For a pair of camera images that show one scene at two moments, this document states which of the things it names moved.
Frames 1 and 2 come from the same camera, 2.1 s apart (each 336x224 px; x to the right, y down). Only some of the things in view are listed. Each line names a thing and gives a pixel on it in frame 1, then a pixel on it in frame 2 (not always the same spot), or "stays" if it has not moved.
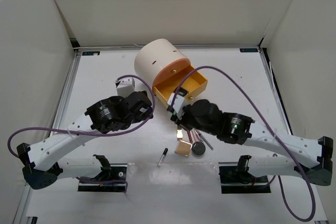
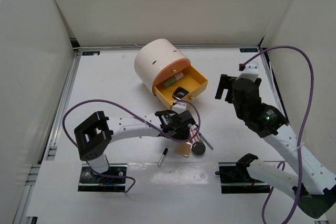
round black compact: x=198 y=148 stays
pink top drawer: x=172 y=68 stays
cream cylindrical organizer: x=153 y=55 stays
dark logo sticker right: x=249 y=50 stays
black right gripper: x=182 y=122 to x=225 y=83
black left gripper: x=145 y=115 to x=182 y=135
